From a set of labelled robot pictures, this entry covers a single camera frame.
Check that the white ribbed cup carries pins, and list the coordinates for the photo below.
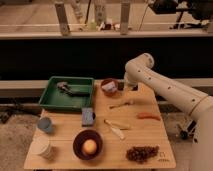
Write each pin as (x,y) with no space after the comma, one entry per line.
(41,146)

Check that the orange carrot toy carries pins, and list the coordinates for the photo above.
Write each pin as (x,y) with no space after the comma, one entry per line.
(148,116)

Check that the black eraser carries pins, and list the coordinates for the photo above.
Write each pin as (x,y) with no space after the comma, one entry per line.
(121,86)

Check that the dark brown bowl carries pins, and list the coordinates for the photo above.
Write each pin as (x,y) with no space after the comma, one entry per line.
(81,138)

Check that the left grey post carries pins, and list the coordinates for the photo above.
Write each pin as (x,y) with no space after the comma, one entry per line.
(62,18)

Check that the black camera on stand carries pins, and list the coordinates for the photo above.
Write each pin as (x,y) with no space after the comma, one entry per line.
(199,9)

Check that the small wooden spoon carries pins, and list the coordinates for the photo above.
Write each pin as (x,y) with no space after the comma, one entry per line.
(130,102)

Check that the small red bowl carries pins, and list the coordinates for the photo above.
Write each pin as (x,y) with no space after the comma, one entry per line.
(105,81)

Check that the grey post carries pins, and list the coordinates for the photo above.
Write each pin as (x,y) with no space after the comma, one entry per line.
(124,20)
(62,18)

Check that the blue sponge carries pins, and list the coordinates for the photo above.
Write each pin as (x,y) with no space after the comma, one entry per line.
(88,117)

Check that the green plastic tray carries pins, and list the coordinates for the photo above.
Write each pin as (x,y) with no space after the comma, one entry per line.
(55,101)

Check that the white object in red bowl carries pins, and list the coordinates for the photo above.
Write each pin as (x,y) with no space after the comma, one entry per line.
(110,87)

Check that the orange ball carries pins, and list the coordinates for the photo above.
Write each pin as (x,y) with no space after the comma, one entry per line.
(89,147)

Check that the grey tool in tray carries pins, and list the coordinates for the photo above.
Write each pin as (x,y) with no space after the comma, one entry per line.
(63,87)

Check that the right grey post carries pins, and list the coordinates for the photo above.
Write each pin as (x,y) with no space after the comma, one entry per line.
(124,20)

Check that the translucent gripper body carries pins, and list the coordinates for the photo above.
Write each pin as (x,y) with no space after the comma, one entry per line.
(129,87)

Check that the blue cup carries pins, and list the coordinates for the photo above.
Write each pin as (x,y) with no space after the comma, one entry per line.
(45,125)

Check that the bunch of dark grapes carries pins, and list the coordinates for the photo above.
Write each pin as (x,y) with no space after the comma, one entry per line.
(141,154)

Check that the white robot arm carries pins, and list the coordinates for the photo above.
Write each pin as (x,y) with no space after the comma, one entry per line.
(197,104)

